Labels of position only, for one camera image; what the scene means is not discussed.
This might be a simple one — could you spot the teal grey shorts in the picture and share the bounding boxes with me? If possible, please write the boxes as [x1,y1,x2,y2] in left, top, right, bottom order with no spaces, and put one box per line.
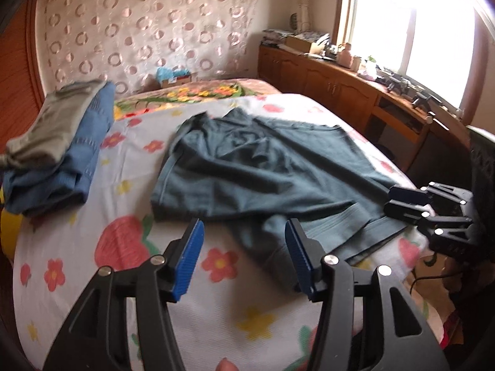
[151,108,405,291]

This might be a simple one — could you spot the wooden sideboard cabinet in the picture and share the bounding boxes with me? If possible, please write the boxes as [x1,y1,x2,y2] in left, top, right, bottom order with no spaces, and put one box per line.
[258,45,471,185]

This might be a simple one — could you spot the folded blue jeans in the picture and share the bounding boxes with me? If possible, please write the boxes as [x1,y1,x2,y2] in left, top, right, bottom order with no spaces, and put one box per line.
[3,82,115,217]

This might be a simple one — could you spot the pink floral bedspread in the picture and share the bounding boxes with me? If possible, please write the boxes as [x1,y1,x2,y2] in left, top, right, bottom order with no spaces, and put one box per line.
[113,79,280,121]

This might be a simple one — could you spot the pink bottle on sideboard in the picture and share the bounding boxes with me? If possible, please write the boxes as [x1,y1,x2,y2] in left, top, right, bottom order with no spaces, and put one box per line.
[336,43,353,69]

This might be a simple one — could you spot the blue item on box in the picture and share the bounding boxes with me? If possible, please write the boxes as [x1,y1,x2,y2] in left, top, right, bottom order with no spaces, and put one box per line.
[155,66,192,88]

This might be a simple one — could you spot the folded grey-green garment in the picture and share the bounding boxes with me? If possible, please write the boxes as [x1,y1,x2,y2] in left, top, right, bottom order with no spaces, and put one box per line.
[1,79,109,170]

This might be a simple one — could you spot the cardboard box on sideboard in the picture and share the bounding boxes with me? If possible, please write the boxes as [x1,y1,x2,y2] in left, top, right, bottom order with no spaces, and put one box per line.
[284,34,329,54]

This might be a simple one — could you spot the pink circle pattern curtain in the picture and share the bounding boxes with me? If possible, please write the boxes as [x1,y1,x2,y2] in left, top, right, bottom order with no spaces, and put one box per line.
[37,0,258,96]

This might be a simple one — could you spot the window with wooden frame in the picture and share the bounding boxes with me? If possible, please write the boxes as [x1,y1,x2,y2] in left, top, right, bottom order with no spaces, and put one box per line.
[335,0,494,124]

